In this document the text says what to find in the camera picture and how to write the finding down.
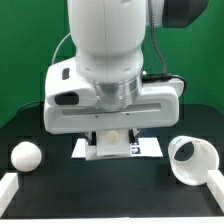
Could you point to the white sheet with tags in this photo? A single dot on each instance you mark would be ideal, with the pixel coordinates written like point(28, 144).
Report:
point(145, 147)

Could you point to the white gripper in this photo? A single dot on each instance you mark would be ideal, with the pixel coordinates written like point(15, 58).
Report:
point(77, 105)

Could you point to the white lamp bulb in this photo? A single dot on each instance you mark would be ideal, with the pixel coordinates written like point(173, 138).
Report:
point(26, 156)

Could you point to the white left corner bracket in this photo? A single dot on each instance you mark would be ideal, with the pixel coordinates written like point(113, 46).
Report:
point(8, 188)

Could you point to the white lamp base with tags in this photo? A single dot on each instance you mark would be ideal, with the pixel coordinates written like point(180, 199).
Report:
point(111, 144)

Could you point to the white cylindrical lamp shade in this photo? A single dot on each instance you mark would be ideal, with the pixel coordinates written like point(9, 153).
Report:
point(193, 171)

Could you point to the white corner bracket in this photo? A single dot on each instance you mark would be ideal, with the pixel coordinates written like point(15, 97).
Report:
point(8, 188)
point(215, 183)

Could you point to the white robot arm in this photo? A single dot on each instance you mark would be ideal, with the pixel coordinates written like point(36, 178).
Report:
point(108, 35)

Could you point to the white right corner bracket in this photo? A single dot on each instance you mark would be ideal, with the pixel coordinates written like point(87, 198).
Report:
point(215, 183)

